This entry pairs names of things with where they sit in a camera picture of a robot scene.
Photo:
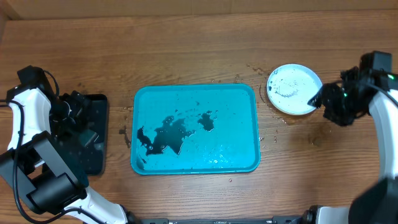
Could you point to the brown cardboard backdrop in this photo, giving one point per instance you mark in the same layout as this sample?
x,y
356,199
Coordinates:
x,y
67,9

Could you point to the dark green sponge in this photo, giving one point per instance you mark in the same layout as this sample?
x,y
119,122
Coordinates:
x,y
87,136

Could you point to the blue plastic tray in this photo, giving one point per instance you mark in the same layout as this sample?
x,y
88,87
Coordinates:
x,y
195,129

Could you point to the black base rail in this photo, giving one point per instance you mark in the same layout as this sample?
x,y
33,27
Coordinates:
x,y
274,220

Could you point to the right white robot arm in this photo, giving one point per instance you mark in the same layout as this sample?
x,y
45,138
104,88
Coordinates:
x,y
378,204

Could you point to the black water tray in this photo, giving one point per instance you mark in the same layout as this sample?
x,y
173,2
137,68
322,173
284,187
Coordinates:
x,y
92,157

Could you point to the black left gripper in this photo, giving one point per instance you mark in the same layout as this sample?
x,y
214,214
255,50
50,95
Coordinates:
x,y
79,102

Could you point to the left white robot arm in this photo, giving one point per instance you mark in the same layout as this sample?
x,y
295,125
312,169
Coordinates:
x,y
58,141

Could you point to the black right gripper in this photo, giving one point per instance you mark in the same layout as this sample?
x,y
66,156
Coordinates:
x,y
330,101

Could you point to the light blue plate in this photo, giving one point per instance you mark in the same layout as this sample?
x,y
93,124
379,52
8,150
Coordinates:
x,y
291,86

